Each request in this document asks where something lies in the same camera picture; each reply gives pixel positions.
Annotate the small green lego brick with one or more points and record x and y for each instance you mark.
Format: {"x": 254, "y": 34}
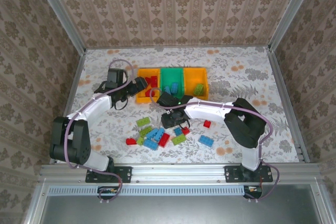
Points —
{"x": 140, "y": 141}

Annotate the aluminium frame post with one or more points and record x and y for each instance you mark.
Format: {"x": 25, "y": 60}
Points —
{"x": 290, "y": 11}
{"x": 59, "y": 11}

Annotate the small red lego brick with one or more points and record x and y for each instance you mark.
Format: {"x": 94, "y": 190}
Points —
{"x": 186, "y": 131}

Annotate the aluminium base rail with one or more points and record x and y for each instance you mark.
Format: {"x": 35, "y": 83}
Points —
{"x": 178, "y": 174}

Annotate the green plastic bin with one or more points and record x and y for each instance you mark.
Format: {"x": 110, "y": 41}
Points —
{"x": 168, "y": 74}

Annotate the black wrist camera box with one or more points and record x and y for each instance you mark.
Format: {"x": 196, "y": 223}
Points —
{"x": 168, "y": 99}
{"x": 116, "y": 77}

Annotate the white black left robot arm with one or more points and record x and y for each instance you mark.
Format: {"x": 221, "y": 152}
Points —
{"x": 97, "y": 106}

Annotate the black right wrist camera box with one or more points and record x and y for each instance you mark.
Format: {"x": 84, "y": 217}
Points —
{"x": 168, "y": 99}

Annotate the orange plastic bin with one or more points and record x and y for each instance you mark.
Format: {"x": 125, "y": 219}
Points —
{"x": 141, "y": 99}
{"x": 191, "y": 77}

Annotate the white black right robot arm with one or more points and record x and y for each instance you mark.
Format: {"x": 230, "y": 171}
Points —
{"x": 207, "y": 111}

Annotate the grey metal panel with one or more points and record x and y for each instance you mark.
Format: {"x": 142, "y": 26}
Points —
{"x": 183, "y": 211}

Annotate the aluminium side rail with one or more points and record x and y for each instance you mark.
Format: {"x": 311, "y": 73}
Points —
{"x": 288, "y": 103}
{"x": 77, "y": 74}

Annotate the small blue lego brick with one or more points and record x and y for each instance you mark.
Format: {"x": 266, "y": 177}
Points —
{"x": 178, "y": 131}

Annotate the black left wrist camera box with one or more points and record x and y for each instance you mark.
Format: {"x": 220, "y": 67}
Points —
{"x": 116, "y": 77}

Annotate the aluminium rear rail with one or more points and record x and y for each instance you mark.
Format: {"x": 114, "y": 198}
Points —
{"x": 178, "y": 46}

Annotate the square red lego brick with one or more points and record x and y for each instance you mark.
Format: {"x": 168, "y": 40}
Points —
{"x": 207, "y": 123}

